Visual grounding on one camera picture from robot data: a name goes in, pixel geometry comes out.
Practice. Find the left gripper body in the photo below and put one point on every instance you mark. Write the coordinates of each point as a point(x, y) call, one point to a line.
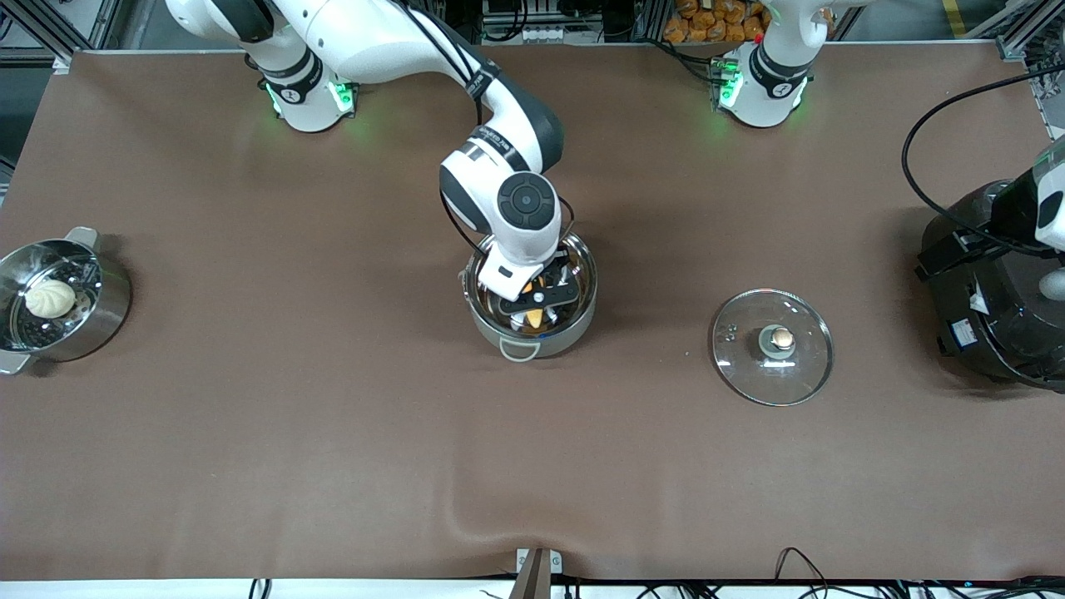
point(1005, 210)

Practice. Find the yellow corn cob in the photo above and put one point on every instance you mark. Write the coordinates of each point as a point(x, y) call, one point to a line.
point(537, 319)

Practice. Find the glass pot lid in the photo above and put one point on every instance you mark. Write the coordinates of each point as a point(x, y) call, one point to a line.
point(772, 348)

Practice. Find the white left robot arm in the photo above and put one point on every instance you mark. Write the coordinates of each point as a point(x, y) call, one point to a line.
point(770, 83)

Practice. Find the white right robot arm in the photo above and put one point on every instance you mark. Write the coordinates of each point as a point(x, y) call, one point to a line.
point(374, 42)

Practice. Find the stainless steel pot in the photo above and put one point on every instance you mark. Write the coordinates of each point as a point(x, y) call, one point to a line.
point(556, 341)

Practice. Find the steel steamer pot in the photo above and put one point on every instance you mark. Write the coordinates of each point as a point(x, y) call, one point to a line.
point(104, 320)

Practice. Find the black rice cooker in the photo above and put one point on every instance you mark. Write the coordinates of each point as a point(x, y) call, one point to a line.
point(990, 324)

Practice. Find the brown table mat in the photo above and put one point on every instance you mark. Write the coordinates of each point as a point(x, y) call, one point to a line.
point(333, 466)

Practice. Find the basket of bread rolls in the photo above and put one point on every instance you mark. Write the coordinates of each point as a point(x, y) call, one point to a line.
point(715, 21)

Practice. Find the white steamed bun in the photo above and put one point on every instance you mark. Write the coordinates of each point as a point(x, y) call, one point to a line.
point(50, 298)

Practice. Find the aluminium frame profile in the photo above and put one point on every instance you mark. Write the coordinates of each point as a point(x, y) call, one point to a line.
point(1019, 42)

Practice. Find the metal table bracket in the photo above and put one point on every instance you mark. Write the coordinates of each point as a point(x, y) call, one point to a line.
point(538, 570)

